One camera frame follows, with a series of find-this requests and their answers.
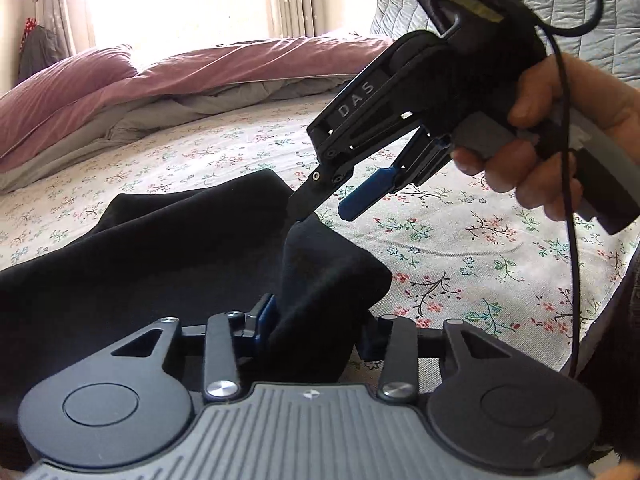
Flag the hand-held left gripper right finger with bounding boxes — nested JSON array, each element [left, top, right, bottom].
[[361, 312, 501, 404]]

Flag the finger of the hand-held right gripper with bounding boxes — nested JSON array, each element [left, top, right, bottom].
[[338, 122, 453, 222], [286, 47, 426, 223]]

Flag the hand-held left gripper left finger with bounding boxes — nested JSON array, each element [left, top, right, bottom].
[[112, 294, 278, 402]]

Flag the black pants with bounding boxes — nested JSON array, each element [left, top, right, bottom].
[[0, 170, 393, 463]]

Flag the person's right hand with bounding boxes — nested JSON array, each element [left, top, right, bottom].
[[450, 52, 640, 222]]

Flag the grey quilted pillow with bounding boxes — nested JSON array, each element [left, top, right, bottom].
[[370, 0, 640, 92]]

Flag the floral bed sheet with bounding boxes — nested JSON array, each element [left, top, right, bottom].
[[0, 105, 640, 378]]

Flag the person's dark clothing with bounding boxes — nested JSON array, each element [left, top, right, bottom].
[[572, 237, 640, 466]]

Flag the pink and grey duvet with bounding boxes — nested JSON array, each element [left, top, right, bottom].
[[0, 35, 396, 195]]

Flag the dark hanging garment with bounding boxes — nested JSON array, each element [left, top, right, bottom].
[[17, 17, 77, 85]]

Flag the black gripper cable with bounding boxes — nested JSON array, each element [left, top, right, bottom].
[[397, 0, 606, 378]]

